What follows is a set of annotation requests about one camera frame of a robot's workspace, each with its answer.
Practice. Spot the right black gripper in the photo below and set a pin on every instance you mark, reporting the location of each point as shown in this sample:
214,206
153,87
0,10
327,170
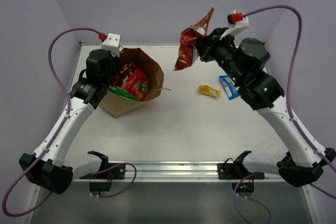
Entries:
207,44

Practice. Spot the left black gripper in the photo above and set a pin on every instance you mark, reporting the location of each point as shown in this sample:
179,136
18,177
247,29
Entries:
113,67

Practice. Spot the blue snack bar wrapper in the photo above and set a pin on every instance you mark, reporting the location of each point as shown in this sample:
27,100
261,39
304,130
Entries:
229,87

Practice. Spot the red fruit gummies bag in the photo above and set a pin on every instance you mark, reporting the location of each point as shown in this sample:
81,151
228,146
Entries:
136,84

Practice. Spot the brown paper bag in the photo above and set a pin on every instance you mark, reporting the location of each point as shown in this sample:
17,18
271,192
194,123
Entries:
117,106

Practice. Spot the yellow M&M's candy packet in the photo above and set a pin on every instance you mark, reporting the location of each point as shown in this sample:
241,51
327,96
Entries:
209,91

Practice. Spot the red Doritos chip bag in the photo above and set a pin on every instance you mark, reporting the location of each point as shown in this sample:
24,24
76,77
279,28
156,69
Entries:
187,51

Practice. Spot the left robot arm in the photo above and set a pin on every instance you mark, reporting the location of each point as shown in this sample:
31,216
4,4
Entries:
46,166

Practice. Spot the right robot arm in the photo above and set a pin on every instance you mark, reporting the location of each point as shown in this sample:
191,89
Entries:
305,158

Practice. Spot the red patterned snack bag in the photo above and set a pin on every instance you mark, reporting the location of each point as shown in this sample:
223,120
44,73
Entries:
127,70

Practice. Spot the green snack bag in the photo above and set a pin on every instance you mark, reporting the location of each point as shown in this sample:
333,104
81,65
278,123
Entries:
122,93

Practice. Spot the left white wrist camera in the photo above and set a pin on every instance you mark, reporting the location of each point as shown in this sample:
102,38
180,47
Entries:
111,43

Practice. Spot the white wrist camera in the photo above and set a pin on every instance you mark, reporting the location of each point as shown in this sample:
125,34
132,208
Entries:
111,43
236,23

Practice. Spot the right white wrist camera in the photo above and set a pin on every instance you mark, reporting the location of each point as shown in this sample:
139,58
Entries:
236,23

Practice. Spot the aluminium front rail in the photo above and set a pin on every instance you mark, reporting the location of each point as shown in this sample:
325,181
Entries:
152,171

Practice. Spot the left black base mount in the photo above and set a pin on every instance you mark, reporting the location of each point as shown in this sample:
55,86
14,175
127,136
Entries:
101,182

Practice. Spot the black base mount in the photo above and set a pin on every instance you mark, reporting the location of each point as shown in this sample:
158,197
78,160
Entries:
101,182
231,174

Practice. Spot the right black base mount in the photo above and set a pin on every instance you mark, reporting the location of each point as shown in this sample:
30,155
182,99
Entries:
231,174

